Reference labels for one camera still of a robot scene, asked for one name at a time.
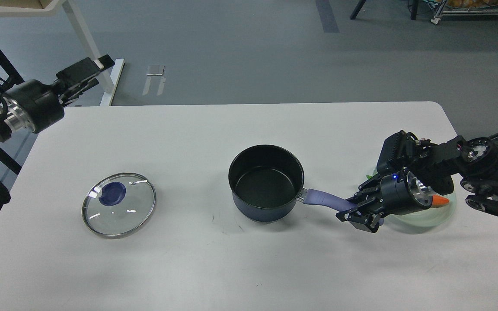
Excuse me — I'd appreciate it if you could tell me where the wheeled metal cart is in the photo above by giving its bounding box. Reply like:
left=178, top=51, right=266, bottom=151
left=431, top=0, right=498, bottom=25

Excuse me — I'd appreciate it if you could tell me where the orange toy carrot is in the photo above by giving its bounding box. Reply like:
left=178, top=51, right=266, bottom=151
left=431, top=195, right=450, bottom=207

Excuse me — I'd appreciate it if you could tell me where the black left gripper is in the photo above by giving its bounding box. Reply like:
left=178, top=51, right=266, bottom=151
left=3, top=54, right=115, bottom=133

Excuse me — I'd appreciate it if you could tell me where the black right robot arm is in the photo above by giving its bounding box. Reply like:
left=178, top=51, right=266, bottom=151
left=336, top=130, right=498, bottom=233

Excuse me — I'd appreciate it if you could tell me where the glass lid blue knob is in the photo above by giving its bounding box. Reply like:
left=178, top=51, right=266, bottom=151
left=81, top=172, right=157, bottom=239

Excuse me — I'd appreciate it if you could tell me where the blue saucepan with handle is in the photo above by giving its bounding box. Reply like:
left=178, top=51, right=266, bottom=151
left=228, top=144, right=364, bottom=222

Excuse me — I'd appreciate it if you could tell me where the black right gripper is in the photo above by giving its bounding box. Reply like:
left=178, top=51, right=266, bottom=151
left=336, top=171, right=434, bottom=234

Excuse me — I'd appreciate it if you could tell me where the white table frame leg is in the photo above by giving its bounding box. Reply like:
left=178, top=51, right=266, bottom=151
left=0, top=0, right=125, bottom=106

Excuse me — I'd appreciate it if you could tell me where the clear green glass plate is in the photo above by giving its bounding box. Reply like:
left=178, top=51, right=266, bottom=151
left=382, top=192, right=456, bottom=229

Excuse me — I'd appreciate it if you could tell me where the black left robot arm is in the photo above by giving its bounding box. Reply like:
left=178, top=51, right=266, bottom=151
left=0, top=55, right=115, bottom=211

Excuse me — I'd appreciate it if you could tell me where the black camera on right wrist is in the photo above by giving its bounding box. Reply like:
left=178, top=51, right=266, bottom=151
left=376, top=130, right=422, bottom=176

